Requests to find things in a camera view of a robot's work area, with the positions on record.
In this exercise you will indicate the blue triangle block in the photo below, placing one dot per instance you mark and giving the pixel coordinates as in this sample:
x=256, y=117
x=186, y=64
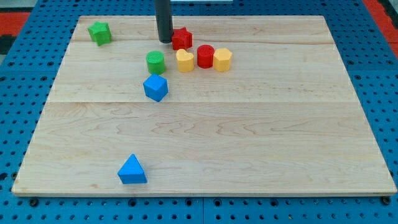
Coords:
x=132, y=172

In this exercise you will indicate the yellow hexagon block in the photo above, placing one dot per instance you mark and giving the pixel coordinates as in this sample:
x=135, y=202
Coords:
x=222, y=59

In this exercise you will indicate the blue cube block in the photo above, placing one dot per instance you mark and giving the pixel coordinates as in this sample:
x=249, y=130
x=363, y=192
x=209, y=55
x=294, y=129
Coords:
x=156, y=87

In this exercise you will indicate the yellow heart block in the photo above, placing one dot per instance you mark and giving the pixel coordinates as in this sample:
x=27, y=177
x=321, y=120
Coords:
x=185, y=61

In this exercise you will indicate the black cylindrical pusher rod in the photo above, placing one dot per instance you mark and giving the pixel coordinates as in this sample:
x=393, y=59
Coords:
x=163, y=15

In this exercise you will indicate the green cylinder block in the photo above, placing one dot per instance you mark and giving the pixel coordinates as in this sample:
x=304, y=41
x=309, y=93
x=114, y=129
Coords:
x=155, y=62

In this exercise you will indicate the light wooden board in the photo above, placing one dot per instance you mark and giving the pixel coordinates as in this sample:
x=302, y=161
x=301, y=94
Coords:
x=284, y=121

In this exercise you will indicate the red star block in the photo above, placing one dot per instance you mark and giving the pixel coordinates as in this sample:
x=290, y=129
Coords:
x=182, y=39

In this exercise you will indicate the red cylinder block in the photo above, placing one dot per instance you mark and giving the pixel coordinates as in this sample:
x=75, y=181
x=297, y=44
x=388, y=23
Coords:
x=205, y=55

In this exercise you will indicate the green star block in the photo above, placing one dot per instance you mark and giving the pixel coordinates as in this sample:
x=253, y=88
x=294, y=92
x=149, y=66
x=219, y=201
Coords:
x=100, y=33

